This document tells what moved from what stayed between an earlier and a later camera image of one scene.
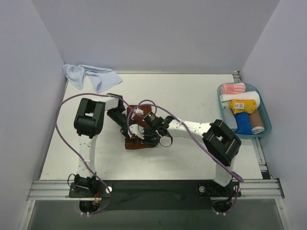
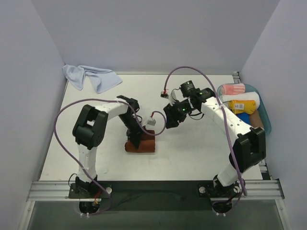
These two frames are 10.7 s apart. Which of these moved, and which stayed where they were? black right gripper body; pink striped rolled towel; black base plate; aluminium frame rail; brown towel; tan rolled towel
Moved: black right gripper body; brown towel
Stayed: tan rolled towel; pink striped rolled towel; aluminium frame rail; black base plate
